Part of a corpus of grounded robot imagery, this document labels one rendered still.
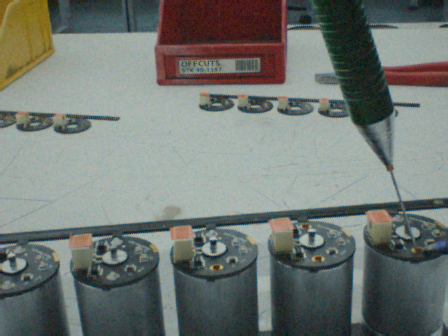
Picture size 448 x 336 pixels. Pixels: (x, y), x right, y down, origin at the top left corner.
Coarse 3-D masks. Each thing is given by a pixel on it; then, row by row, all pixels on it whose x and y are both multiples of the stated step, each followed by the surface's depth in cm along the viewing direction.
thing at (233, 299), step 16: (208, 256) 19; (176, 272) 19; (256, 272) 20; (176, 288) 20; (192, 288) 19; (208, 288) 19; (224, 288) 19; (240, 288) 19; (256, 288) 20; (176, 304) 20; (192, 304) 19; (208, 304) 19; (224, 304) 19; (240, 304) 19; (256, 304) 20; (192, 320) 20; (208, 320) 19; (224, 320) 19; (240, 320) 20; (256, 320) 20
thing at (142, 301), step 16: (80, 288) 19; (96, 288) 19; (112, 288) 19; (128, 288) 19; (144, 288) 19; (160, 288) 20; (80, 304) 19; (96, 304) 19; (112, 304) 19; (128, 304) 19; (144, 304) 19; (160, 304) 20; (80, 320) 20; (96, 320) 19; (112, 320) 19; (128, 320) 19; (144, 320) 19; (160, 320) 20
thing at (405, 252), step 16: (400, 224) 21; (416, 224) 21; (432, 224) 21; (368, 240) 20; (400, 240) 19; (416, 240) 20; (432, 240) 20; (400, 256) 19; (416, 256) 19; (432, 256) 19
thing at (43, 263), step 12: (0, 252) 20; (12, 252) 20; (24, 252) 20; (36, 252) 20; (48, 252) 20; (36, 264) 19; (48, 264) 19; (0, 276) 19; (12, 276) 19; (24, 276) 19; (36, 276) 19; (48, 276) 19; (0, 288) 18; (12, 288) 18; (24, 288) 18; (36, 288) 19
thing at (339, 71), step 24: (312, 0) 16; (336, 0) 15; (360, 0) 16; (336, 24) 16; (360, 24) 16; (336, 48) 16; (360, 48) 16; (336, 72) 16; (360, 72) 16; (360, 96) 16; (384, 96) 16; (360, 120) 17
